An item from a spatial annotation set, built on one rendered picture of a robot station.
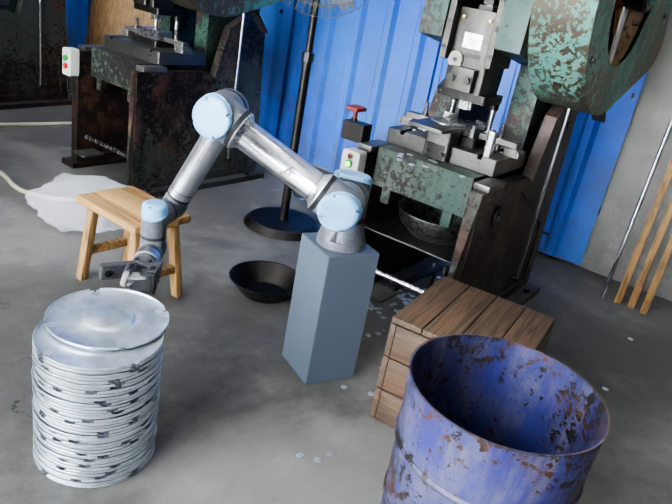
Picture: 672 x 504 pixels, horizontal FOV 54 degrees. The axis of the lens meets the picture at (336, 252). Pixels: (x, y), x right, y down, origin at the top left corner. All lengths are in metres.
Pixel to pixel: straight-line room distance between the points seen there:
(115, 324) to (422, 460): 0.79
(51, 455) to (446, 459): 0.92
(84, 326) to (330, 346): 0.78
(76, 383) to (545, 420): 1.07
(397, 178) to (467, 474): 1.36
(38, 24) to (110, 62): 1.54
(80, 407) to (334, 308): 0.80
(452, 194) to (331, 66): 2.07
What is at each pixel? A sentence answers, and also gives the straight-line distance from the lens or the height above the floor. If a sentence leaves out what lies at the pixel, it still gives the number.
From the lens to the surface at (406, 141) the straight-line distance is 2.51.
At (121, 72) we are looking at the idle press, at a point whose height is 0.57.
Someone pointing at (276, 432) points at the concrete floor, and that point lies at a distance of 1.93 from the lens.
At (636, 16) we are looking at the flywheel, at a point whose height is 1.24.
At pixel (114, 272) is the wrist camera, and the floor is 0.34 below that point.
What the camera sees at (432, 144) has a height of 0.70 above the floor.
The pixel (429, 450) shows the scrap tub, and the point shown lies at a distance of 1.36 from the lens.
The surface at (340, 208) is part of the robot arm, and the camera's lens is 1.77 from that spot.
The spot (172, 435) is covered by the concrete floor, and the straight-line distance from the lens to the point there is 1.89.
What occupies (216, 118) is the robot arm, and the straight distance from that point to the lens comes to 1.80.
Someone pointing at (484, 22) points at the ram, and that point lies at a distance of 2.44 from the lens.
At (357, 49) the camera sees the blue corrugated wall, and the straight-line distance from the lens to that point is 4.12.
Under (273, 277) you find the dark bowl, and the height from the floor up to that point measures 0.02.
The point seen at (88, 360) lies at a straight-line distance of 1.57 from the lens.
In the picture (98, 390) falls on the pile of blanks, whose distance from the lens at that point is 1.57.
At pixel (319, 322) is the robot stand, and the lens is 2.01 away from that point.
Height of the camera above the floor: 1.21
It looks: 23 degrees down
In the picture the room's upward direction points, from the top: 11 degrees clockwise
